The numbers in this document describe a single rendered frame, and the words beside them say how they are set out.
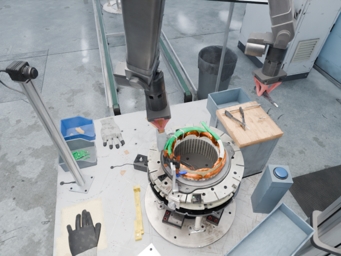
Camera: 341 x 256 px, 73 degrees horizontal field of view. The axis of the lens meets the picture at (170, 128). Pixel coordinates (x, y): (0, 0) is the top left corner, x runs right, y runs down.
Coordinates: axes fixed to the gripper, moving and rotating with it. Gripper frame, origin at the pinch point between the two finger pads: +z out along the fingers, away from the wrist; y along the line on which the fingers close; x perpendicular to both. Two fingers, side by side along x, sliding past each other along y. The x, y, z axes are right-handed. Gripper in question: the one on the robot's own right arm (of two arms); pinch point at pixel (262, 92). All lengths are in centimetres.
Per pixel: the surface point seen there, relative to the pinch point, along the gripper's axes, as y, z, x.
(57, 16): 115, 115, -436
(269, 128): -1.6, 11.9, 8.1
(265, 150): -0.4, 21.3, 11.4
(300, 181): -77, 118, -6
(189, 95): 5, 43, -56
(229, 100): 0.6, 18.6, -18.5
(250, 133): 6.9, 11.7, 8.3
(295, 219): 11.3, 13.9, 40.6
